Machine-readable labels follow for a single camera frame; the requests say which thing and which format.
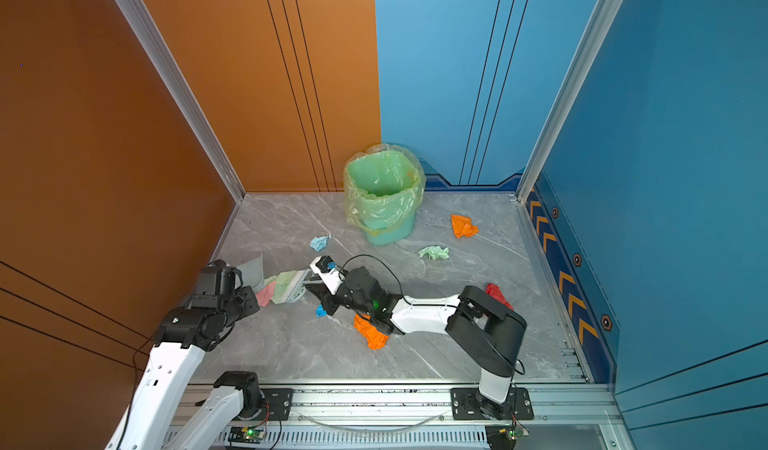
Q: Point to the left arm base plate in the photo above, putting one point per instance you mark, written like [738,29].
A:
[270,404]

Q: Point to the aluminium front rail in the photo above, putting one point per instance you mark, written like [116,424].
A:
[358,405]

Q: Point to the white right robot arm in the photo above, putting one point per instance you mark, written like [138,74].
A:
[489,332]

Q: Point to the green trash bin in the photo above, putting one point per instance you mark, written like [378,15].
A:
[380,233]

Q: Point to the red paper scrap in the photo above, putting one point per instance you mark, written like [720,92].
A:
[495,292]

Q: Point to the mint green paper scrap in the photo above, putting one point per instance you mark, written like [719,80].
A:
[434,252]

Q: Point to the light green paper scrap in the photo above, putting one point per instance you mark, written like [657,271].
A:
[288,286]

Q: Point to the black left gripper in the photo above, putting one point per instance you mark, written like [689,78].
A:
[246,292]

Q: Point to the small orange paper scrap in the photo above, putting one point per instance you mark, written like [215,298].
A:
[463,227]

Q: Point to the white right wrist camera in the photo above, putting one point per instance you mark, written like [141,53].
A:
[326,269]

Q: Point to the large orange paper scrap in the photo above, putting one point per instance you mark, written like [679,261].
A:
[375,339]

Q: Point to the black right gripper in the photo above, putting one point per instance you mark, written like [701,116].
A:
[329,300]

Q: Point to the left green circuit board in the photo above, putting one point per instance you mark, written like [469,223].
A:
[245,435]

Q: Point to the pale blue paper scrap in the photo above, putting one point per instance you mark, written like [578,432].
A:
[319,243]

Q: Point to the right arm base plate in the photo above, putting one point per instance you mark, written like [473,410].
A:
[468,404]

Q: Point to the pink paper scrap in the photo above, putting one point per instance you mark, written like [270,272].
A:
[264,295]

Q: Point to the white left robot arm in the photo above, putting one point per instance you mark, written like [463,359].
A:
[186,334]

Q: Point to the grey-green hand brush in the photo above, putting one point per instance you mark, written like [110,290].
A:
[306,282]

